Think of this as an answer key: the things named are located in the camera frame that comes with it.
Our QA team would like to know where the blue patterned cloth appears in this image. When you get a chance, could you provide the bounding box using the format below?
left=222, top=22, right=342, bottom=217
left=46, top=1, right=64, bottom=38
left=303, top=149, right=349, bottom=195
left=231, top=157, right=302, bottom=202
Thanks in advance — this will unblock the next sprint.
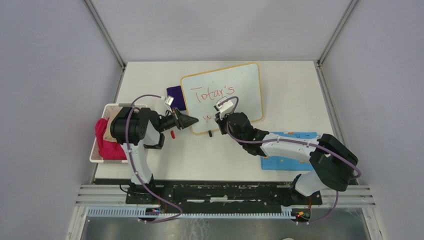
left=260, top=131, right=322, bottom=171

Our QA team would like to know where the white plastic basket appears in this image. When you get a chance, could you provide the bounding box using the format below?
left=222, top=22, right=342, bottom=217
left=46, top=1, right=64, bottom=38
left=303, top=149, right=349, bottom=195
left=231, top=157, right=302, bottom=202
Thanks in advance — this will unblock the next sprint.
left=89, top=103, right=130, bottom=164

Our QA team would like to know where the yellow-framed whiteboard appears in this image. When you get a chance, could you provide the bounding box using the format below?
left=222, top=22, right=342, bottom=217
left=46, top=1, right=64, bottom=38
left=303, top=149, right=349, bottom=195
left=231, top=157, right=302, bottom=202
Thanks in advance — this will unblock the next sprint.
left=180, top=62, right=264, bottom=134

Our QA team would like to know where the pink cloth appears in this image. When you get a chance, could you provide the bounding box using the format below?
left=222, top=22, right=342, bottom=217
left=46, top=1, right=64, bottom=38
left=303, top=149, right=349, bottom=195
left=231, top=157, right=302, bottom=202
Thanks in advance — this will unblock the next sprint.
left=94, top=118, right=127, bottom=161

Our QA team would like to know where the aluminium frame post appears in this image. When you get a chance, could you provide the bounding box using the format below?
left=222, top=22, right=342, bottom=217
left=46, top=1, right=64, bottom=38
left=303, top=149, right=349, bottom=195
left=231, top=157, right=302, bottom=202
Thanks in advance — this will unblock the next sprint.
left=317, top=0, right=360, bottom=66
left=82, top=0, right=127, bottom=70

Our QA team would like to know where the right aluminium frame post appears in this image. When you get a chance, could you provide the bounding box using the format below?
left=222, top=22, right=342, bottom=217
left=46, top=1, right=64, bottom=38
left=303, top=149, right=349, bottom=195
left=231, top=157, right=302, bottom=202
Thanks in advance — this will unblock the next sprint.
left=317, top=0, right=360, bottom=66

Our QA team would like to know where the purple cloth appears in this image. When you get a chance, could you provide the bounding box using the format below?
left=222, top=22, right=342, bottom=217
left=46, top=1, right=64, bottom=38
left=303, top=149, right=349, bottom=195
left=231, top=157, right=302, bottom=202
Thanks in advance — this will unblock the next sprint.
left=166, top=85, right=187, bottom=111

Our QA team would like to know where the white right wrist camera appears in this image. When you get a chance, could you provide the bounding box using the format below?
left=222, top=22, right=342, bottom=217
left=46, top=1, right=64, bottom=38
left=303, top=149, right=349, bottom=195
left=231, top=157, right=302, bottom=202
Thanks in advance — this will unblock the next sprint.
left=213, top=96, right=236, bottom=119

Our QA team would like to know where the white cable duct rail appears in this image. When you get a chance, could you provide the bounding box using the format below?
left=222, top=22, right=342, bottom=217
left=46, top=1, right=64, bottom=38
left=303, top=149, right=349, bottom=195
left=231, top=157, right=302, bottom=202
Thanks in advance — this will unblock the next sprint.
left=86, top=206, right=296, bottom=220

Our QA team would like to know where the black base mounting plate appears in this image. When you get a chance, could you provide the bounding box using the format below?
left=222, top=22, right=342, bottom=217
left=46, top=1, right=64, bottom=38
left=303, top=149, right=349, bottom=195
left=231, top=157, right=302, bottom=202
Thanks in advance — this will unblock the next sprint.
left=125, top=180, right=323, bottom=214

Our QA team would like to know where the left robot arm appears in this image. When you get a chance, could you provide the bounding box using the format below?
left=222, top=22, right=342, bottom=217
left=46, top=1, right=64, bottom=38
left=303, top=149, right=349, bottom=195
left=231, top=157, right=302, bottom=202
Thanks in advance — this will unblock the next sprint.
left=109, top=106, right=199, bottom=204

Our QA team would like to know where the left aluminium frame post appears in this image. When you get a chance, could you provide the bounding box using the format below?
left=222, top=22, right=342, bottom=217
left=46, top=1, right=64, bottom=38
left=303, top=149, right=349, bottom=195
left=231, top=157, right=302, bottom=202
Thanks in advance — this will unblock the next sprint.
left=82, top=0, right=127, bottom=70

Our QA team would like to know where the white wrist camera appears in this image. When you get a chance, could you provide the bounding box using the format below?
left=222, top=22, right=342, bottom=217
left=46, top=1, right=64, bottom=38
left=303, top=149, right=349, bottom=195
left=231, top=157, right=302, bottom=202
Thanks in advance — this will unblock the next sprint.
left=213, top=96, right=236, bottom=119
left=164, top=95, right=174, bottom=109

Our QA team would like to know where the beige cloth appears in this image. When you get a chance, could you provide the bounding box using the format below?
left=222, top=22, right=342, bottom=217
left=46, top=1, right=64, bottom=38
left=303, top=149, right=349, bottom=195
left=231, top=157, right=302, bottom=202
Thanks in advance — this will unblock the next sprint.
left=103, top=109, right=119, bottom=143

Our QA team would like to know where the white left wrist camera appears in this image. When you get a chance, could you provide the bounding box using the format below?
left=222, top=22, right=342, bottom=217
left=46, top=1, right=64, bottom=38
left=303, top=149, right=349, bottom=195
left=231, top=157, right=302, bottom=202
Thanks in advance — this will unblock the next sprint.
left=164, top=95, right=174, bottom=109

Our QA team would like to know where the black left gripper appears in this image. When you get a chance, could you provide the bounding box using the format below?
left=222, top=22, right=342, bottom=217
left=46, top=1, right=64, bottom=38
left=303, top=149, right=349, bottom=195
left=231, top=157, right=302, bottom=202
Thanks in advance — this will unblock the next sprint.
left=157, top=106, right=199, bottom=133

